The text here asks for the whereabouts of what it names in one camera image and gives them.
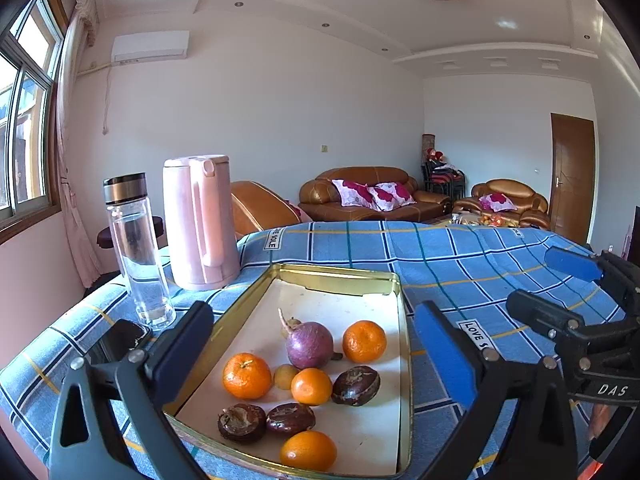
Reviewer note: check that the brown leather sofa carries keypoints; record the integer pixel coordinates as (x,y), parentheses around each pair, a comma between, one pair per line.
(370,174)

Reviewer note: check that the window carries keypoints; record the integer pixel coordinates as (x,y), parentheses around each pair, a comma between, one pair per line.
(30,110)

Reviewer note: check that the white air conditioner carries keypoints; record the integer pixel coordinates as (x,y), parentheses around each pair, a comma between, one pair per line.
(150,46)

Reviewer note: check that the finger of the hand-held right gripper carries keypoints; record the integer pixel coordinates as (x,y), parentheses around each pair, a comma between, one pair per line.
(540,317)
(572,264)

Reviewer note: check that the brown wooden door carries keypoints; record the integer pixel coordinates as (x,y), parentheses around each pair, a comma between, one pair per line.
(572,180)

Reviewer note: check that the blue plaid tablecloth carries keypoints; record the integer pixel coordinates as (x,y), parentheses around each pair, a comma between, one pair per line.
(475,270)

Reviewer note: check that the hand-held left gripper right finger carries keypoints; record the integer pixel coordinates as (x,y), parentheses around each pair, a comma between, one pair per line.
(445,355)

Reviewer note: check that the clear glass water bottle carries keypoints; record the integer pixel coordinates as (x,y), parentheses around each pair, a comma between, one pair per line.
(137,260)

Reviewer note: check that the brown leather armchair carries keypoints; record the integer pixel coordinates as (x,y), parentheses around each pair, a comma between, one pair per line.
(260,207)
(505,186)

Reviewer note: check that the air conditioner pipe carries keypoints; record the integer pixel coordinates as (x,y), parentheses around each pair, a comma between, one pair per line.
(106,100)

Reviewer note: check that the black smartphone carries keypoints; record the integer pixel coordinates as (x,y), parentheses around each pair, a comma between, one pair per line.
(122,337)

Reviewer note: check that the gold metal tin box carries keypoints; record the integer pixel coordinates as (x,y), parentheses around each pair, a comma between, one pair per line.
(367,412)

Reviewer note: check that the white magenta floral pillow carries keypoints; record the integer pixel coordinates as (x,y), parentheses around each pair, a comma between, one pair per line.
(296,208)
(495,202)
(392,195)
(352,192)

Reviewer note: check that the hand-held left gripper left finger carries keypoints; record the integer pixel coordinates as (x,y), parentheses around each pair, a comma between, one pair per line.
(182,345)

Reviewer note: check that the dark brown mangosteen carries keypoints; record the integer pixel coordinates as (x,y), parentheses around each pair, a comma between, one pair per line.
(290,419)
(241,422)
(355,385)

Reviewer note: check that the purple round fruit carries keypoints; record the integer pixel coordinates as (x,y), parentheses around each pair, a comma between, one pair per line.
(310,345)

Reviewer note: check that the dark round stool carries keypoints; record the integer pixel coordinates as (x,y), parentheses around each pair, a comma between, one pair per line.
(105,235)

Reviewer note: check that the small tan longan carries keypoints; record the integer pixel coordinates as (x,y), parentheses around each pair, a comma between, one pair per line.
(286,376)

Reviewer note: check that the coffee table with fruit plates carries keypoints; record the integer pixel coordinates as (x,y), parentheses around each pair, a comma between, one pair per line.
(470,220)

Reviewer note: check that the stacked chairs with clothes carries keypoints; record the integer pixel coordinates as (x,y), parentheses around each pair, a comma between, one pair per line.
(442,175)

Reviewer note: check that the orange mandarin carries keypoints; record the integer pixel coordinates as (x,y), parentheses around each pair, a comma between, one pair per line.
(311,386)
(308,450)
(364,341)
(247,375)

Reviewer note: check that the tall brown floor vase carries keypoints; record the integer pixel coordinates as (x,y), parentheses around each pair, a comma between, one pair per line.
(428,142)

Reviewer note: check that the pink electric kettle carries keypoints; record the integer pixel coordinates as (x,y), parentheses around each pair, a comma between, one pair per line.
(195,220)

